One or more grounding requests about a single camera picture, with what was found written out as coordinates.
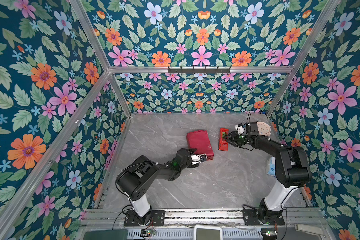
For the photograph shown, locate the white screen device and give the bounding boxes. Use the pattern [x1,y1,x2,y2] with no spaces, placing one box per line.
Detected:
[193,225,223,240]

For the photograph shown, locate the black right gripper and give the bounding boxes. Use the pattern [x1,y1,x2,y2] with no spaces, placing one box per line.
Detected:
[223,130,251,147]

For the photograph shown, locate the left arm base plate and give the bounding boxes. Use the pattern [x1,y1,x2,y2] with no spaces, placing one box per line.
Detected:
[124,210,166,227]

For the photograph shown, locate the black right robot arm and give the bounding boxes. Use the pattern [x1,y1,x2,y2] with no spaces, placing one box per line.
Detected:
[222,122,312,225]

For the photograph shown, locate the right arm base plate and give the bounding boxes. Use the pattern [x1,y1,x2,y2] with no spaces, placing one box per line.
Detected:
[242,209,286,226]

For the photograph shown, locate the black hook rail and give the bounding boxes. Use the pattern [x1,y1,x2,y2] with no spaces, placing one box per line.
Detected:
[167,66,231,75]

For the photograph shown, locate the white power strip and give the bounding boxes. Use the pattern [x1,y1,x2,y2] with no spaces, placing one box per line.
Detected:
[295,224,325,237]

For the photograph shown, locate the maroon wrapping paper sheet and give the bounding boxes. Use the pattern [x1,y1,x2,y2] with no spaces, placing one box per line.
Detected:
[186,130,214,161]

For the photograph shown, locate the red tape dispenser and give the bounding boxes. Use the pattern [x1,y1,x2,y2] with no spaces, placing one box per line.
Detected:
[219,128,229,152]

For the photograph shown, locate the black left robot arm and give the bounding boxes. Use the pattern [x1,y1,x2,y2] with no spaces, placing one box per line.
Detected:
[115,148,207,227]

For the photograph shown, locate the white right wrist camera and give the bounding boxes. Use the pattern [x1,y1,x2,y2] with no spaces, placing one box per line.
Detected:
[235,124,246,135]

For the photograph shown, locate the dark green pad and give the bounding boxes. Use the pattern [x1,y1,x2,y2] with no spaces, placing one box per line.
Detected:
[83,229,128,240]

